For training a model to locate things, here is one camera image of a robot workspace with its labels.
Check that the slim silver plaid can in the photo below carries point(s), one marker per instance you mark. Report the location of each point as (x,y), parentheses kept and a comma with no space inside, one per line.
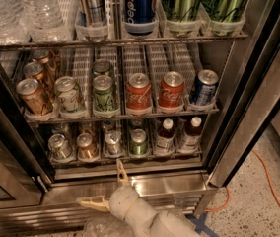
(95,13)

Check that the red coca-cola can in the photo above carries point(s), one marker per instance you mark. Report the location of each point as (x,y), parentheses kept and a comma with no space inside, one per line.
(171,89)
(138,91)

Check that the green can front middle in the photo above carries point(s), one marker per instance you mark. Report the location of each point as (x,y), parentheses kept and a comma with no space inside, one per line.
(103,94)

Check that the red coca-cola can right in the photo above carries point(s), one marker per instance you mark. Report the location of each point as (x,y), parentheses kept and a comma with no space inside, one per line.
(171,89)

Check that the silver blue can bottom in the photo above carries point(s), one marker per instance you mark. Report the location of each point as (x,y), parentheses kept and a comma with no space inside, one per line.
(113,143)

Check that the blue can middle shelf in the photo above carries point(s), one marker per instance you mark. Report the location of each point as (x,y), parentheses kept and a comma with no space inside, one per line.
(204,88)

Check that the green can behind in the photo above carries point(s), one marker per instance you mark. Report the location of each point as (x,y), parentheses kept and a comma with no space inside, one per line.
(102,67)

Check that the gold can row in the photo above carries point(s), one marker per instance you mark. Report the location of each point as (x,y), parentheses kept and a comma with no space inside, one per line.
(50,59)
(36,71)

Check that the brown bottle white cap left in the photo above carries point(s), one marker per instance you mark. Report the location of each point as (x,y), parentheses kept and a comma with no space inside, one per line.
(164,143)

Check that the green can bottom shelf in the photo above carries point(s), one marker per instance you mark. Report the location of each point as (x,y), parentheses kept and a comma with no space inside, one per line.
(138,143)

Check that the clear plastic wrap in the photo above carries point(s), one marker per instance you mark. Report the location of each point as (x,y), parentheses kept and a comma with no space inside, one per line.
(106,226)

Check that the fridge door right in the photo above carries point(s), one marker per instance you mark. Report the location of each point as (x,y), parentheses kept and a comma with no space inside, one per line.
(249,95)

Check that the green can shelf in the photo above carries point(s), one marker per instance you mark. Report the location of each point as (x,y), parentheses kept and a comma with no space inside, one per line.
(181,10)
(138,143)

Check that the red coca-cola can left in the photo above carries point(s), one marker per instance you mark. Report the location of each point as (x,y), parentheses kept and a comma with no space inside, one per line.
(138,91)

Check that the blue floor tape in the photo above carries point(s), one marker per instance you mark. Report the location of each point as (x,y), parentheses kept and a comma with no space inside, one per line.
(200,225)

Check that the gold can back row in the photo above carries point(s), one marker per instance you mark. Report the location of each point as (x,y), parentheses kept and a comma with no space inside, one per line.
(50,59)

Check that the green can top shelf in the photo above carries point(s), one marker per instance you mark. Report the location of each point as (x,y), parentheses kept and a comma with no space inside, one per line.
(181,10)

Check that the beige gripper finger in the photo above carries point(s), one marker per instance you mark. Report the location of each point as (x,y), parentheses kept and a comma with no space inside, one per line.
(122,177)
(98,203)

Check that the gold can middle row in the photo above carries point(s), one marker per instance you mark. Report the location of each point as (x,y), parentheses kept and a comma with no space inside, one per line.
(36,71)

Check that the silver can bottom left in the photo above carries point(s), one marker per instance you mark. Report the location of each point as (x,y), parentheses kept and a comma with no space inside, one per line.
(59,147)

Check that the green can top right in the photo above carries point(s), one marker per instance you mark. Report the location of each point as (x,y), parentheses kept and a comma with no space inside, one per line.
(226,11)

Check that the fridge glass door left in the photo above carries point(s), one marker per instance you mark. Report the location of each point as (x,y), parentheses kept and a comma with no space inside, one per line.
(17,188)

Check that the brown bottle white cap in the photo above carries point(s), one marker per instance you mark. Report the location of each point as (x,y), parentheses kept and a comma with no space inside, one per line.
(164,143)
(188,141)

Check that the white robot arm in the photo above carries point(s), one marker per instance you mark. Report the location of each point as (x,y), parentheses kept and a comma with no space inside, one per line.
(144,220)

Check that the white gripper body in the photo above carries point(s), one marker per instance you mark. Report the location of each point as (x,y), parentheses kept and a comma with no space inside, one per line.
(121,201)

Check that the orange can bottom shelf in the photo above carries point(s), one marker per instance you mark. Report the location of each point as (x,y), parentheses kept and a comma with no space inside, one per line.
(87,149)

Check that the white green can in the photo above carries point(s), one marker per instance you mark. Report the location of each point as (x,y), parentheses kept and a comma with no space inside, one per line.
(69,95)

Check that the gold can front left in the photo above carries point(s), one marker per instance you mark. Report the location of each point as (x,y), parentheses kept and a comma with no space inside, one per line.
(33,95)

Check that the blue pepsi can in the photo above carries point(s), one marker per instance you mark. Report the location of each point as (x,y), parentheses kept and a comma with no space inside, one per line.
(139,16)

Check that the brown bottle white cap right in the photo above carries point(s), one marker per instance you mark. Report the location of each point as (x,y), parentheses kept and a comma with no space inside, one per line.
(188,141)

